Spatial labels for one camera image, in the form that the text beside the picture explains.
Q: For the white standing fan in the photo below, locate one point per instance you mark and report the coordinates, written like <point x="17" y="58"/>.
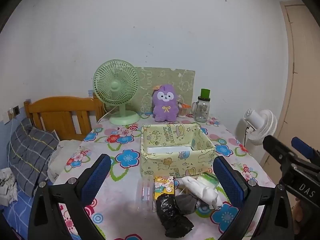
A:
<point x="259" y="124"/>

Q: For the green tissue pack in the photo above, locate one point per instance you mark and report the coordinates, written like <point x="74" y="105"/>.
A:
<point x="208" y="179"/>

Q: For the green patterned cardboard sheet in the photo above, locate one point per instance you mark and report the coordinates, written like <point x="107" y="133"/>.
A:
<point x="149" y="77"/>

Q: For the white crumpled bedding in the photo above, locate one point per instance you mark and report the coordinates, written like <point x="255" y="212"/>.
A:
<point x="65" y="149"/>

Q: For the purple plush toy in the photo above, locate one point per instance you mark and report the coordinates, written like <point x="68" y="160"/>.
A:
<point x="165" y="106"/>

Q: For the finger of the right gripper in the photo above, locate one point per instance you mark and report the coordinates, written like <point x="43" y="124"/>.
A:
<point x="280" y="152"/>
<point x="306" y="150"/>

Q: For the white cloth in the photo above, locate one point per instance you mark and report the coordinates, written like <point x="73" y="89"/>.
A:
<point x="204" y="190"/>

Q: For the yellow cartoon tissue pack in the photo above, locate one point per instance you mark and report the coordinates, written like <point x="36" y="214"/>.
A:
<point x="163" y="185"/>

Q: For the wall socket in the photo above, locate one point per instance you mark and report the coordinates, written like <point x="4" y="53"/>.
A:
<point x="16" y="111"/>

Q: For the grey drawstring pouch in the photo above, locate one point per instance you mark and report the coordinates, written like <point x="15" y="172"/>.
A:
<point x="187" y="203"/>

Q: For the black plastic bag roll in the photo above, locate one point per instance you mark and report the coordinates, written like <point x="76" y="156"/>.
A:
<point x="175" y="223"/>

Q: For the yellow cartoon fabric box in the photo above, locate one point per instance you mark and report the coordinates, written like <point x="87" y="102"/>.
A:
<point x="176" y="150"/>

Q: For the grey plaid pillow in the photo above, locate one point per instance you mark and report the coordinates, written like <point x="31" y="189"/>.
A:
<point x="29" y="150"/>

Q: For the glass jar green lid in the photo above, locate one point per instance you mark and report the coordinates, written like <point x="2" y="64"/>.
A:
<point x="200" y="108"/>

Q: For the floral tablecloth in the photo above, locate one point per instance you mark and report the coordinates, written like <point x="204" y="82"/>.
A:
<point x="113" y="210"/>

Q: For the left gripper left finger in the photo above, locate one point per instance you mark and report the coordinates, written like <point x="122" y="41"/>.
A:
<point x="46" y="220"/>

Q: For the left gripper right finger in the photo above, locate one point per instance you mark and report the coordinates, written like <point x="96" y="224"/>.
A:
<point x="276" y="219"/>

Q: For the green desk fan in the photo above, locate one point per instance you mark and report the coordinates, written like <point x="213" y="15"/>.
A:
<point x="115" y="84"/>

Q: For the beige door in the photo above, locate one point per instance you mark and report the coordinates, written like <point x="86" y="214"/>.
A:
<point x="298" y="111"/>

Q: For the clear plastic sleeve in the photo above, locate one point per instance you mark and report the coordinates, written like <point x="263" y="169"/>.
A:
<point x="144" y="195"/>

